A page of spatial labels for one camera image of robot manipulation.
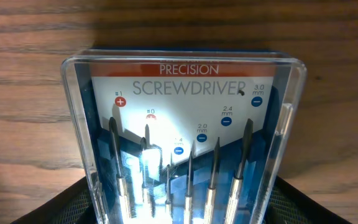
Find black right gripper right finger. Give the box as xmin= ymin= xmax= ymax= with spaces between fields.
xmin=264 ymin=177 xmax=351 ymax=224

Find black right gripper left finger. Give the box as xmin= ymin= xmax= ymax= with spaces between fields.
xmin=12 ymin=177 xmax=97 ymax=224

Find precision screwdriver set case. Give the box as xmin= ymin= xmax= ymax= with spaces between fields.
xmin=60 ymin=49 xmax=307 ymax=223

